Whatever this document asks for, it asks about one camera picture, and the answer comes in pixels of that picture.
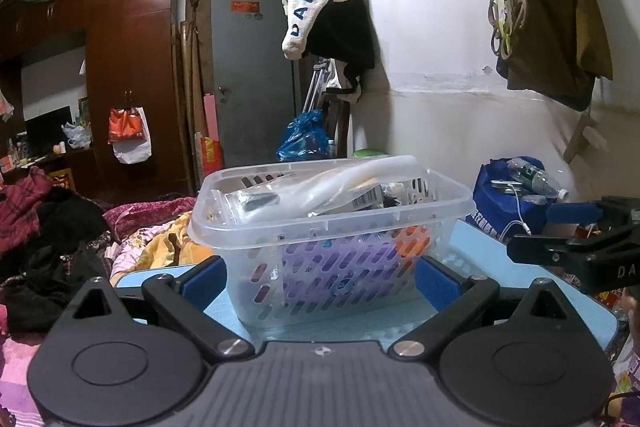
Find brown wooden wardrobe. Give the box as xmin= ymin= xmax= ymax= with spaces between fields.
xmin=0 ymin=0 xmax=193 ymax=198

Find metal crutches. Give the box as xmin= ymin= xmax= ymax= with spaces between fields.
xmin=305 ymin=59 xmax=333 ymax=112

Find red plaid blanket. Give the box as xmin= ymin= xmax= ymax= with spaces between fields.
xmin=0 ymin=166 xmax=63 ymax=258

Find white charging cable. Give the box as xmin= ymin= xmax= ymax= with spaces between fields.
xmin=500 ymin=179 xmax=532 ymax=235

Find yellow patterned blanket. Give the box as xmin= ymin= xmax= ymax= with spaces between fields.
xmin=110 ymin=217 xmax=211 ymax=283

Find clear plastic water bottle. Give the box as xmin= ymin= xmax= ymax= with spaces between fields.
xmin=507 ymin=158 xmax=568 ymax=200

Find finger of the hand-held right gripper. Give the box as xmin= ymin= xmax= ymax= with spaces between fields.
xmin=506 ymin=236 xmax=598 ymax=265
xmin=546 ymin=196 xmax=640 ymax=228

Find dark wooden chair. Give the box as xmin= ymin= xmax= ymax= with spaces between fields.
xmin=322 ymin=92 xmax=351 ymax=158

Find black television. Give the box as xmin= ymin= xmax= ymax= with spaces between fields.
xmin=25 ymin=107 xmax=73 ymax=158

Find grey door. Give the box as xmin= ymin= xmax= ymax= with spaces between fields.
xmin=210 ymin=0 xmax=301 ymax=168

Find orange white plastic bag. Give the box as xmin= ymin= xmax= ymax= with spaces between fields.
xmin=107 ymin=107 xmax=152 ymax=165

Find teal cutting mat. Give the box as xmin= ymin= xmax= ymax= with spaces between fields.
xmin=112 ymin=217 xmax=618 ymax=353

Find pink board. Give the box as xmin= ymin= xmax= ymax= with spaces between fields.
xmin=202 ymin=94 xmax=221 ymax=168

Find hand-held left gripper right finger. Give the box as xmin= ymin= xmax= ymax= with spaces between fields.
xmin=390 ymin=255 xmax=583 ymax=363

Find crumpled white plastic bag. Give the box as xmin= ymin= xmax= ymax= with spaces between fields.
xmin=62 ymin=122 xmax=93 ymax=150

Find pink floral blanket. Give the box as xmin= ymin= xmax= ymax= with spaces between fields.
xmin=102 ymin=197 xmax=201 ymax=253

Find large purple packet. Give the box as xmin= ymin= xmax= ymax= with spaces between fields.
xmin=280 ymin=232 xmax=401 ymax=308

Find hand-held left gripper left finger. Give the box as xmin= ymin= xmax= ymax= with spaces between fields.
xmin=57 ymin=255 xmax=253 ymax=364

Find blue plastic bag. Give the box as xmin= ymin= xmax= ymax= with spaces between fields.
xmin=277 ymin=109 xmax=333 ymax=162

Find wooden bracket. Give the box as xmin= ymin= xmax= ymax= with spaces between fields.
xmin=562 ymin=112 xmax=601 ymax=165

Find wooden boards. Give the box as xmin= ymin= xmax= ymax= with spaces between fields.
xmin=172 ymin=0 xmax=211 ymax=192

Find white plastic basket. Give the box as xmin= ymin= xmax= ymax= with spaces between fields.
xmin=187 ymin=154 xmax=476 ymax=328

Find black clothes pile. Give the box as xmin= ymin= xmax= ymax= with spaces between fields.
xmin=0 ymin=192 xmax=118 ymax=333

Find blue shopping bag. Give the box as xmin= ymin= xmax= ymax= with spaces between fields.
xmin=472 ymin=157 xmax=566 ymax=248

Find olive hanging garment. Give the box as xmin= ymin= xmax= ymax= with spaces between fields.
xmin=495 ymin=0 xmax=613 ymax=112

